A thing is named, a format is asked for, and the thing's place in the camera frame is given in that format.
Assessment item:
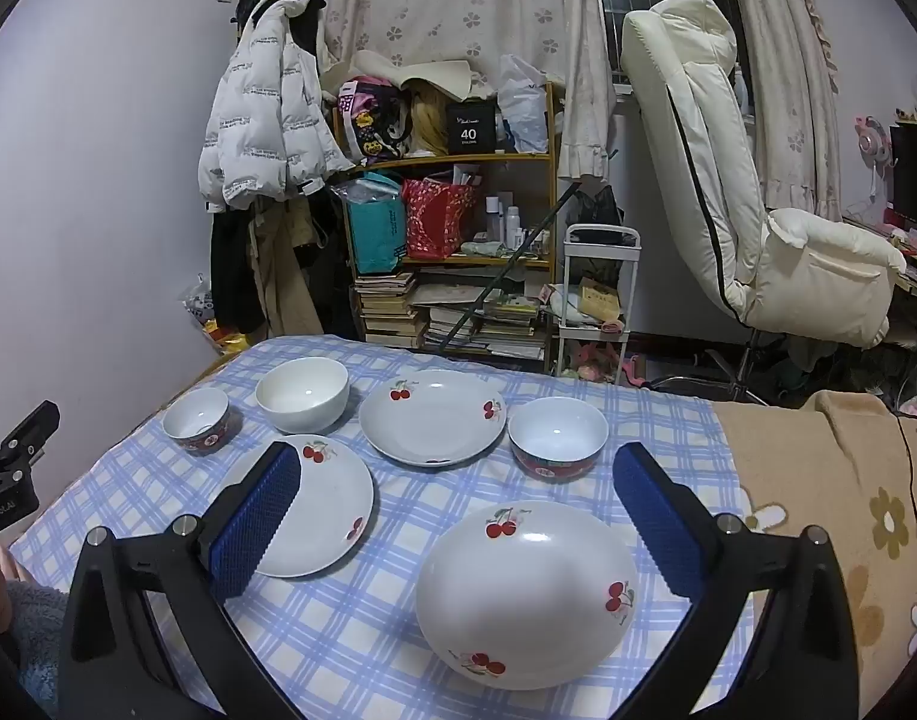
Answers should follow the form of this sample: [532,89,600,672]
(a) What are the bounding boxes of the pink toy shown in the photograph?
[571,345,647,389]

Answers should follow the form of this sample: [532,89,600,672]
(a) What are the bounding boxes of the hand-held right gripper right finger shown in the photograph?
[612,441,859,720]

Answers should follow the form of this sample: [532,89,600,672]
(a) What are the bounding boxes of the pink headphones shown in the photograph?
[852,114,896,166]

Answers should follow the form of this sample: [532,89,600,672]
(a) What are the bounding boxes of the white trolley cart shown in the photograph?
[552,223,643,380]

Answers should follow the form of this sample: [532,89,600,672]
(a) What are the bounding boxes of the white puffer jacket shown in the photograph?
[198,0,355,212]

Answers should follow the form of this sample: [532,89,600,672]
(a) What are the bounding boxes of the white plastic bag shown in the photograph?
[498,54,550,153]

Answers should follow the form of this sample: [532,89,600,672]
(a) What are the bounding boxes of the black pole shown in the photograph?
[439,180,580,352]

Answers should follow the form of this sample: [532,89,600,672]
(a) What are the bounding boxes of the yellow packet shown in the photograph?
[579,277,623,323]

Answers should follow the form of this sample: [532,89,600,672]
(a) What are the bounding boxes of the colourful printed bag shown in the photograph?
[337,77,410,164]

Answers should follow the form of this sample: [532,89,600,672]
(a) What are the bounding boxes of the white bowl with floral pattern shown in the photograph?
[161,388,230,458]

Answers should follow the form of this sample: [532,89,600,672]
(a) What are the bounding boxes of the tan cloth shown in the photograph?
[408,86,448,155]

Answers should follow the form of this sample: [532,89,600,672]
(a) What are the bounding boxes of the teal bag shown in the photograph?
[346,172,407,275]

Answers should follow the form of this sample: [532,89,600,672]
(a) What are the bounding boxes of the large red patterned bowl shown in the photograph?
[508,397,610,482]

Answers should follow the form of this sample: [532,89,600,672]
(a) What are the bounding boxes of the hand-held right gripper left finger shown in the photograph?
[57,441,304,720]

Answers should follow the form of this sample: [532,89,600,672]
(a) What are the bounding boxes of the cream folded cloth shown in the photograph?
[353,51,497,102]

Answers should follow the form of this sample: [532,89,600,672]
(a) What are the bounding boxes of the wooden shelf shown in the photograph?
[334,82,561,361]

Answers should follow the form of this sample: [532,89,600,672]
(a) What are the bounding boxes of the beige hanging coat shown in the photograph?
[248,199,328,338]

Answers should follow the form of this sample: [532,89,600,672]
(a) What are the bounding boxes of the pile of flat magazines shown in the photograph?
[421,285,550,361]

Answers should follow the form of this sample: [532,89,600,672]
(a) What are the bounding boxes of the plain white bowl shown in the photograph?
[255,357,350,434]

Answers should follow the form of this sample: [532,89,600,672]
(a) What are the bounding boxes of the stack of old books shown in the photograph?
[353,272,422,350]

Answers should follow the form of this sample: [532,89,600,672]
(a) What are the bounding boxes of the blue plaid sheet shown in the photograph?
[8,335,756,720]

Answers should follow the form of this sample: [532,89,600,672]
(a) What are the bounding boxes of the black box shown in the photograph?
[445,100,499,155]

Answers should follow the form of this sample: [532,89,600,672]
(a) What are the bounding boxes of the cream ruffled curtain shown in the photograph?
[721,0,846,222]

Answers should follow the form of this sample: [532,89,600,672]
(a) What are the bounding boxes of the white recliner chair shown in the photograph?
[621,0,910,406]

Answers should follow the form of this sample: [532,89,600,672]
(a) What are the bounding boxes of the black hanging garment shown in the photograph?
[209,202,268,335]
[308,191,358,338]

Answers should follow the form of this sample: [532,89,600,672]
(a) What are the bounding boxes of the red patterned bag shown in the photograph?
[402,178,478,260]

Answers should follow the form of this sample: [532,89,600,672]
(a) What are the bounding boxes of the brown floral blanket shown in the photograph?
[709,390,917,720]

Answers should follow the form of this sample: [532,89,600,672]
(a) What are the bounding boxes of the plastic bag with yellow packets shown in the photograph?
[181,275,250,357]

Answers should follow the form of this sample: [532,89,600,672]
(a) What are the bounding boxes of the cream floral curtain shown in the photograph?
[325,0,617,181]

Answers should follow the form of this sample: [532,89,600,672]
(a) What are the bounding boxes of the cluttered desk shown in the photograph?
[841,214,917,305]

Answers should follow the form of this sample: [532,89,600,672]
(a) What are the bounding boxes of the deep cherry print plate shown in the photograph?
[416,501,640,691]

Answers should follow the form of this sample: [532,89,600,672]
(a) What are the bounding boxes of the black bag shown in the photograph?
[571,184,625,245]

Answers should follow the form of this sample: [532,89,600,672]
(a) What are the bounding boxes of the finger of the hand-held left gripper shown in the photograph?
[0,400,61,467]

